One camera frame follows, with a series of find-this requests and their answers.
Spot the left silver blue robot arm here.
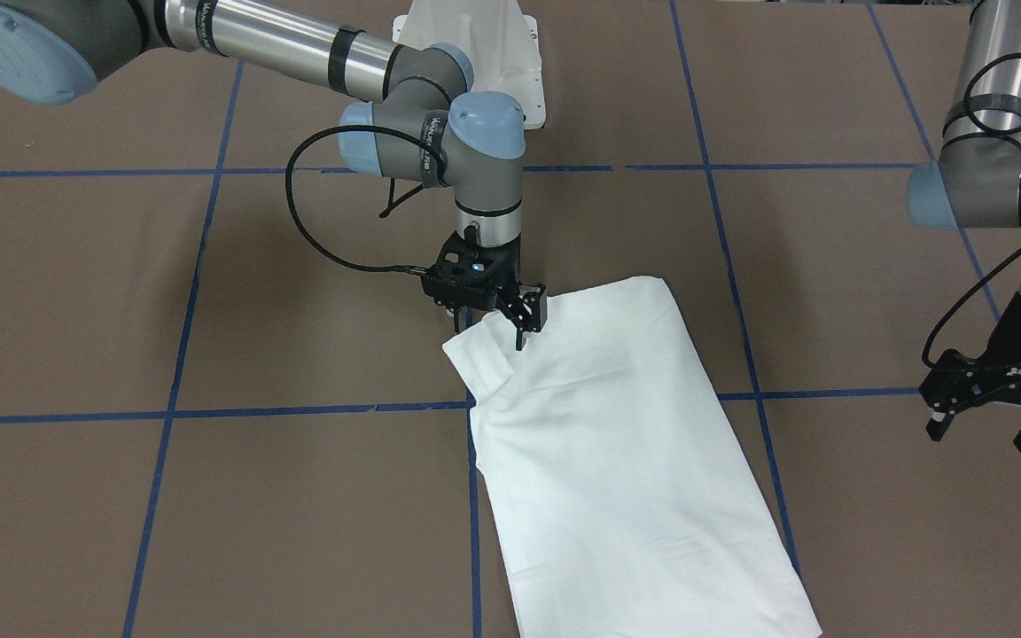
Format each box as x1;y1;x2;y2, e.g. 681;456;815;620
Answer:
907;1;1021;453

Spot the white long-sleeve printed shirt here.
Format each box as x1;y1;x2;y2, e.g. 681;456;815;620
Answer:
443;276;822;637

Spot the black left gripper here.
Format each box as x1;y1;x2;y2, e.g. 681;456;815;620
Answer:
918;293;1021;454

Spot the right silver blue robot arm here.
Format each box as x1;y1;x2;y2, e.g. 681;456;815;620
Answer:
0;1;547;348

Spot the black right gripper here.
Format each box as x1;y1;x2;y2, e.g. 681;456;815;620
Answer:
422;233;548;352

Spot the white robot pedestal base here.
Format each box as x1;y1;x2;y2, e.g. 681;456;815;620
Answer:
392;1;547;130

